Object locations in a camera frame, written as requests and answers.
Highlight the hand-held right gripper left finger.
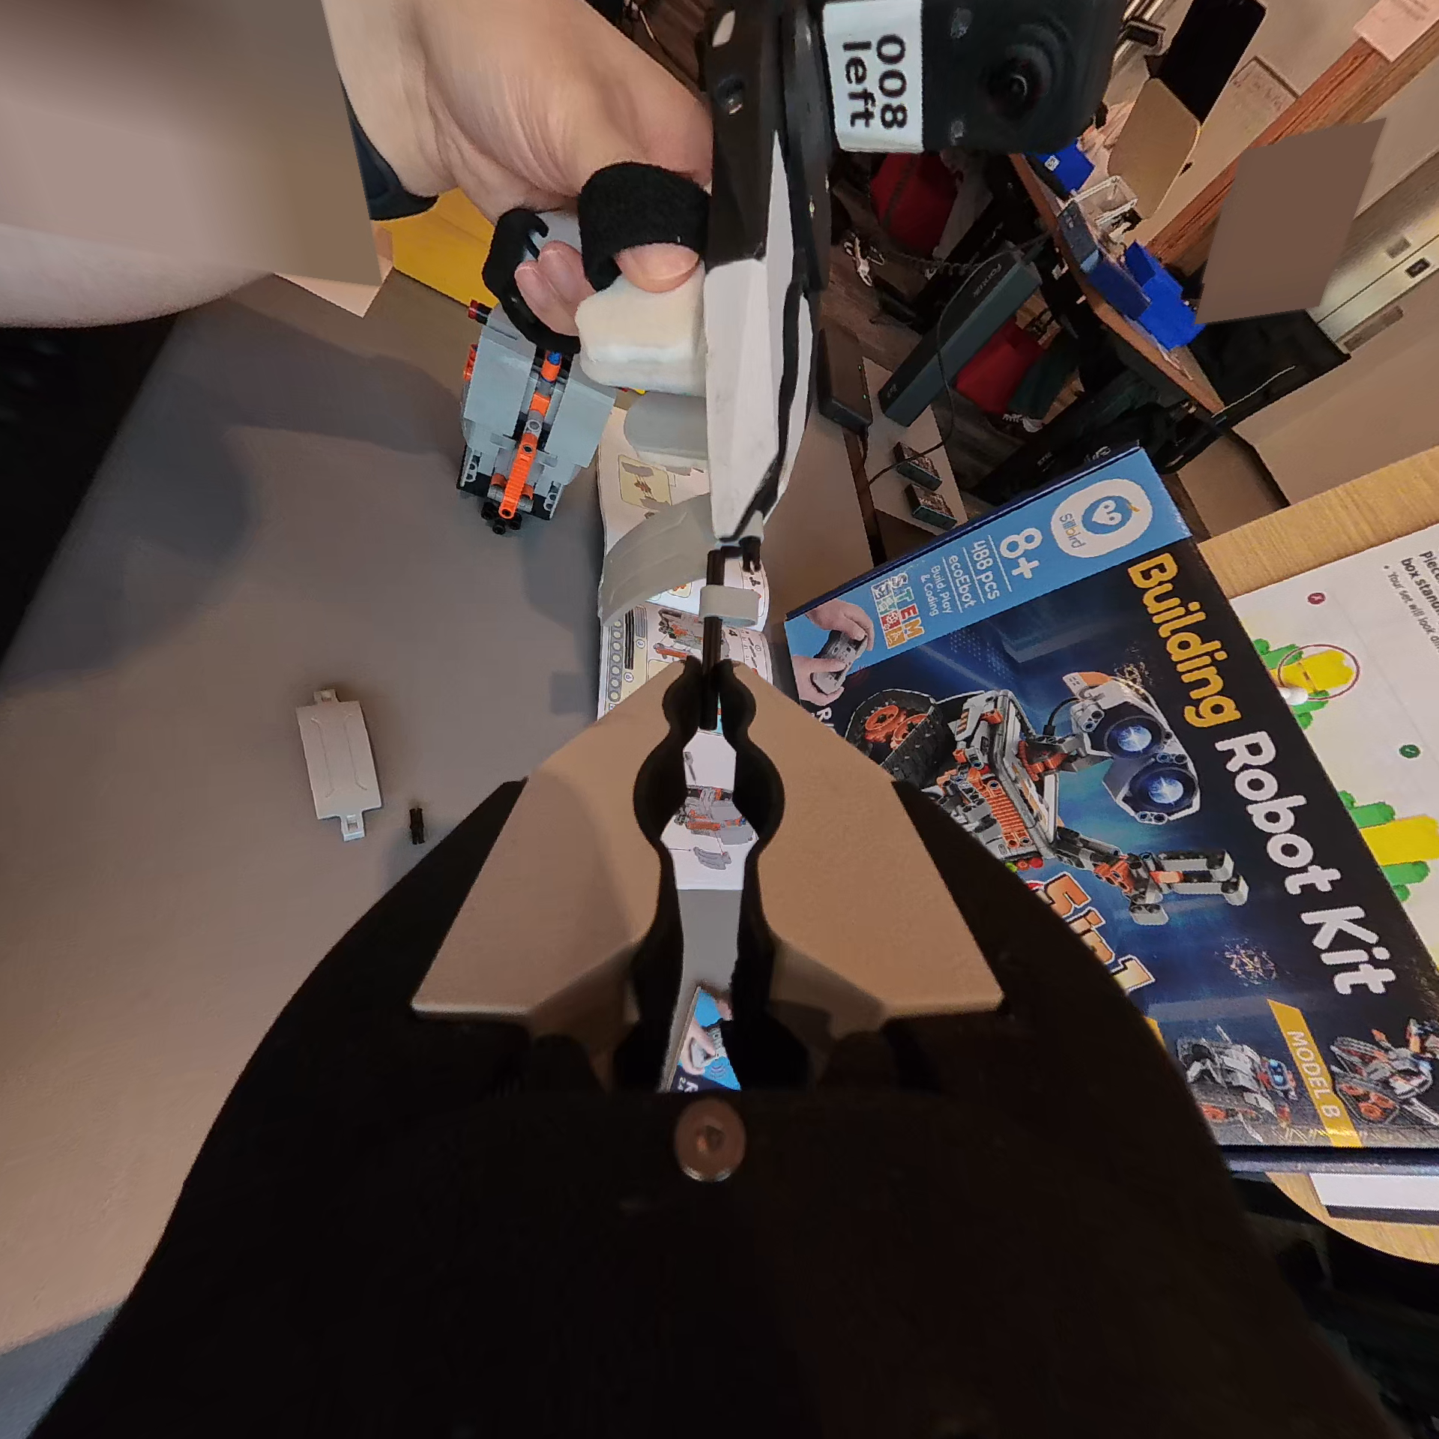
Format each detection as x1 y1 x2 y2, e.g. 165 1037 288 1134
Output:
411 663 698 1090

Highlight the black axle with grey piece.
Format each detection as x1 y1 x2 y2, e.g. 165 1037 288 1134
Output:
703 548 728 734

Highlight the person's left hand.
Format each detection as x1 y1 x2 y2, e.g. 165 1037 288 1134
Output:
320 0 723 337

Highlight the blue robot kit box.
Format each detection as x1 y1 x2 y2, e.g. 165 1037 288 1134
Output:
783 445 1439 1151

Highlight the white instruction sheet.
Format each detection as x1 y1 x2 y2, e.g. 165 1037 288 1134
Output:
594 394 789 900

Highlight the yellow storage bin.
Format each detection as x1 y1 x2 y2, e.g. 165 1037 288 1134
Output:
377 187 501 310

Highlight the white sheet with green figures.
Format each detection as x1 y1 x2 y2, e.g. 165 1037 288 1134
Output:
1231 539 1439 900

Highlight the clear plastic box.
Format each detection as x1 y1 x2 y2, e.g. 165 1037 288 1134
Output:
1058 178 1139 259

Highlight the red bag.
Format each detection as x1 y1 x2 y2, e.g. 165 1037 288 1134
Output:
871 151 958 255

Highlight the grey flat panel piece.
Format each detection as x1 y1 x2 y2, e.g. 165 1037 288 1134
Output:
295 688 385 844

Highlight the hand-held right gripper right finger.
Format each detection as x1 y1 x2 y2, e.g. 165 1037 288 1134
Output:
719 661 1007 1090

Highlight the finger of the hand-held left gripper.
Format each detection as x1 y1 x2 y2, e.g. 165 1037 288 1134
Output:
705 263 817 544
762 330 821 532

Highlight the black dotted pad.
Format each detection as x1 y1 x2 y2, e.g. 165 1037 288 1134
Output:
0 320 177 665

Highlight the blue booklet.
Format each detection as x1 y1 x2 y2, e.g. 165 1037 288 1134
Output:
663 985 745 1091

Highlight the grey desk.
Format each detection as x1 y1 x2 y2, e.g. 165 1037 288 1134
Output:
0 269 892 1360

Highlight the grey orange toy robot assembly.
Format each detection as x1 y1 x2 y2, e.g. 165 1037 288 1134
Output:
455 298 619 535

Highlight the dark wrist band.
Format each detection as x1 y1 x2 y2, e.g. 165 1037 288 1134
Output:
342 83 441 221

